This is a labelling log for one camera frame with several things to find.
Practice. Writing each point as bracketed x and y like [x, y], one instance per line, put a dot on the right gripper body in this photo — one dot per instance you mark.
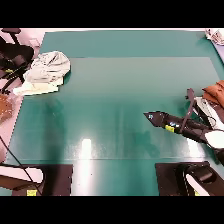
[166, 121]

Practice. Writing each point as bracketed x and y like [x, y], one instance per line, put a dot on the white T-shirt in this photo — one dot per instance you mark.
[50, 65]

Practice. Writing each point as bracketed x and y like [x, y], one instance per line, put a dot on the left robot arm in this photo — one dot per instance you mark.
[20, 174]

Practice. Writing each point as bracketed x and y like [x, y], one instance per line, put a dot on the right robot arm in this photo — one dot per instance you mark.
[215, 139]

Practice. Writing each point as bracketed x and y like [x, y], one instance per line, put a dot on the orange garment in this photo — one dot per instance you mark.
[215, 91]

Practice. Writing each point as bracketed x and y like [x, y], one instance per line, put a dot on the white patterned garment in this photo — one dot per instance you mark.
[216, 36]

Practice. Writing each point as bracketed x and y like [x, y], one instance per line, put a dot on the cream garment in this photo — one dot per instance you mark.
[36, 88]

